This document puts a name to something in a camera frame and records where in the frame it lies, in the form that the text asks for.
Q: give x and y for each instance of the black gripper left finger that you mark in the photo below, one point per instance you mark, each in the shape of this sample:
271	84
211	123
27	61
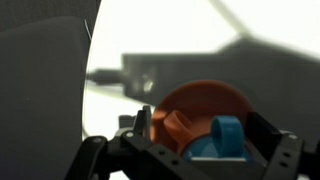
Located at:
133	153

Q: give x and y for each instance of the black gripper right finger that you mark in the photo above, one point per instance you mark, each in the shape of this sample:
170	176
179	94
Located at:
286	156

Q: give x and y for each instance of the orange plastic cup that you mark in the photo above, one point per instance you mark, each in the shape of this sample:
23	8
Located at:
176	128

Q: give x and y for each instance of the blue plastic cup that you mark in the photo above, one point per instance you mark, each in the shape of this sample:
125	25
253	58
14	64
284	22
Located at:
226	136

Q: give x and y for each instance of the orange plastic plate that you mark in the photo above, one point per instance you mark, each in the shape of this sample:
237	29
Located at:
206	100

